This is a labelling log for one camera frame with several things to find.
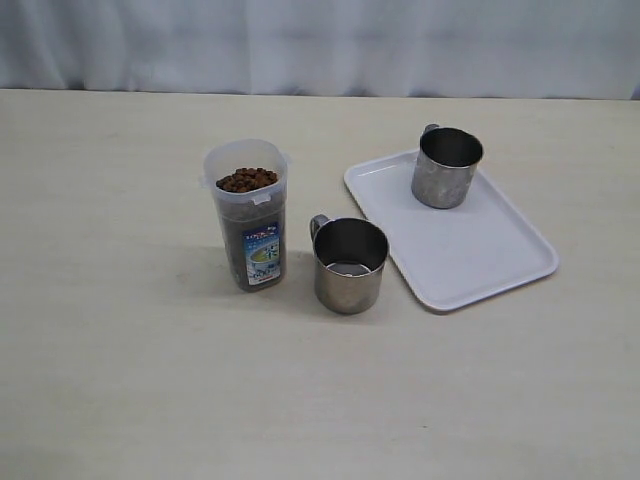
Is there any clear plastic container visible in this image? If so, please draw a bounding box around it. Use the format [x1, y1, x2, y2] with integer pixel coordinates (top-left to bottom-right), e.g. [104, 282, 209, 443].
[203, 139, 288, 292]

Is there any steel mug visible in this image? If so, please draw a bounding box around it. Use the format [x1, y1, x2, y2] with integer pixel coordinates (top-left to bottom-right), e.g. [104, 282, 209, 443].
[309, 214, 389, 315]
[411, 124, 484, 210]

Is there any white backdrop curtain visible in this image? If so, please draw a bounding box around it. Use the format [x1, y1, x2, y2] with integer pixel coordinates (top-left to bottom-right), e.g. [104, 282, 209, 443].
[1, 1, 639, 99]

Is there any white plastic tray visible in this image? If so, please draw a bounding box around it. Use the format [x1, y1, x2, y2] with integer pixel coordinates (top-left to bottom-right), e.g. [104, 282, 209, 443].
[344, 151, 559, 312]

